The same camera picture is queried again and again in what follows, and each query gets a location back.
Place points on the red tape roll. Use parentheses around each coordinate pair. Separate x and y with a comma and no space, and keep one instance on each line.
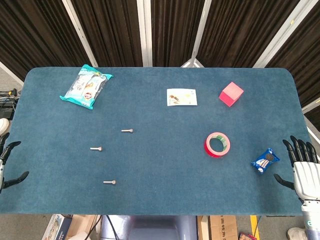
(209,150)

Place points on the black power box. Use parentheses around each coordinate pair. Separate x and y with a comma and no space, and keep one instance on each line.
(6,110)

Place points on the blue cookie packet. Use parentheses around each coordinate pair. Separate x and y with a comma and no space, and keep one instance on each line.
(265,161)

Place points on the blue felt table cover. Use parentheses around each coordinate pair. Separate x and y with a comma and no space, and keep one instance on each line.
(160,175)

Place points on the blue white printed box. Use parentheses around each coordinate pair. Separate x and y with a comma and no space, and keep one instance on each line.
(56,228)

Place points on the teal snack bag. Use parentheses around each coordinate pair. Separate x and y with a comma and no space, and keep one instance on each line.
(85,87)

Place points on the plain cardboard box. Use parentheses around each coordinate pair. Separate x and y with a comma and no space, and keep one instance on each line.
(81,225)

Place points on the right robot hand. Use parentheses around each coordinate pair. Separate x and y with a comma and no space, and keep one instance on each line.
(307,180)

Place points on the metal bolt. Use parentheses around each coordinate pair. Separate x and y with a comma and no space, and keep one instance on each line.
(96,148)
(127,130)
(109,182)

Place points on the white shoe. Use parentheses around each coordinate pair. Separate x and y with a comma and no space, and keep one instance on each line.
(297,233)
(3,126)

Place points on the printed cardboard box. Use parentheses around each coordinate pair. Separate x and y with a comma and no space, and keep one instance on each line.
(222,228)

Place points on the dark brown curtain panel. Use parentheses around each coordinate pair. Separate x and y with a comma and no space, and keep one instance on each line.
(112,30)
(307,50)
(245,30)
(37,30)
(175,30)

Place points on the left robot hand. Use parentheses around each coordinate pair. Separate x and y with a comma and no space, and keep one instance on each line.
(2,160)

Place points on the white picture card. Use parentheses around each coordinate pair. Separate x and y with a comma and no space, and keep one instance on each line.
(182,97)

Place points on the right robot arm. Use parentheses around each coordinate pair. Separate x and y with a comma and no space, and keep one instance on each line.
(311,220)

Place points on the lavender robot base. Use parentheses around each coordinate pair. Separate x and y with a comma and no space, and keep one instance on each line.
(155,228)

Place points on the white frame post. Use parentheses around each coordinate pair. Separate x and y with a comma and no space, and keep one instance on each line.
(282,33)
(201,30)
(81,35)
(145,37)

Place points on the white frame bar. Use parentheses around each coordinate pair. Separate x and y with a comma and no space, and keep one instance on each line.
(312,105)
(11,75)
(313,130)

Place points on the pink foam cube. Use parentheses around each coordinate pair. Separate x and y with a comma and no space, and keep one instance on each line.
(231,95)

